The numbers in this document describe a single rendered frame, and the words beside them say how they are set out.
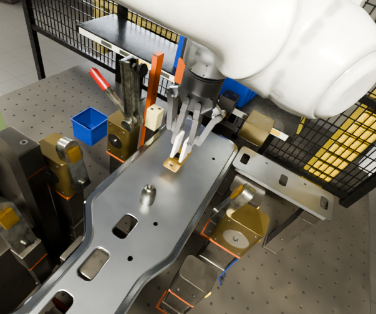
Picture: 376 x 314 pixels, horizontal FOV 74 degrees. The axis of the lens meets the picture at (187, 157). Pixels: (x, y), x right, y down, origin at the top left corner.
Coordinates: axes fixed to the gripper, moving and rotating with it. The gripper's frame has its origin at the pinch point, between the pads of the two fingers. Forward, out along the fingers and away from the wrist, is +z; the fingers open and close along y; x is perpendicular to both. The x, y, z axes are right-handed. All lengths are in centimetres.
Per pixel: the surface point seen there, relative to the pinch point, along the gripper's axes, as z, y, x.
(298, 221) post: 15.9, 37.2, 13.2
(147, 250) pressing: 6.7, 6.6, -22.0
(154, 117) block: 1.5, -11.5, 6.1
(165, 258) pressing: 6.9, 10.3, -21.3
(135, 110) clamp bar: -2.1, -14.1, 0.9
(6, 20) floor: 106, -283, 141
